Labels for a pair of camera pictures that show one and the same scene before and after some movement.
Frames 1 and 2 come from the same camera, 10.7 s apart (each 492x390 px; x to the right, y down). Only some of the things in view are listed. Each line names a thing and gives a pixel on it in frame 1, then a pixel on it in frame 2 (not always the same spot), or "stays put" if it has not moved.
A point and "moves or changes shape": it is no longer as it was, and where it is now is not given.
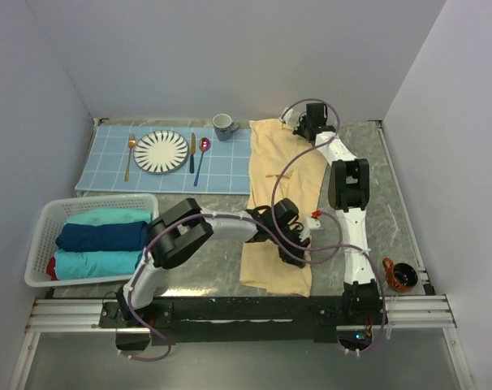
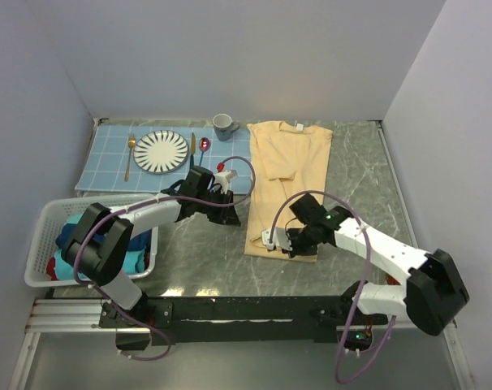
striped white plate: [160, 152] stays put
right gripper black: [301, 120] → [295, 250]
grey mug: [223, 126] stays put
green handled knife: [193, 150] stays put
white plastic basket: [49, 219] stays put
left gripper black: [291, 259] → [226, 215]
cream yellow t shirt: [272, 145] moves or changes shape
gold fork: [131, 144] stays put
